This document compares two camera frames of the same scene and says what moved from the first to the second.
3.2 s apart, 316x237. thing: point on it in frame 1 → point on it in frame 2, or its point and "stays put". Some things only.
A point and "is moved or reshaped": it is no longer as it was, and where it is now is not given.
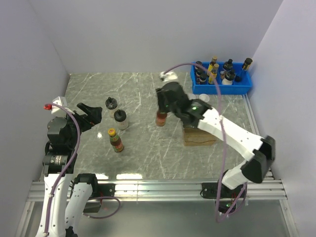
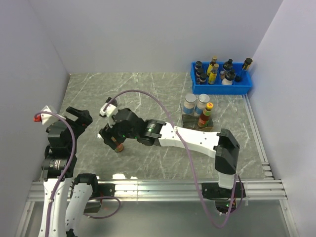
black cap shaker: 111,104 stays put
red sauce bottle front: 115,140 stays put
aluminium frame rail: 270,190 stays put
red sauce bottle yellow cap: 161,118 is moved or reshaped
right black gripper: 161,98 → 107,133
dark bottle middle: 199,72 stays put
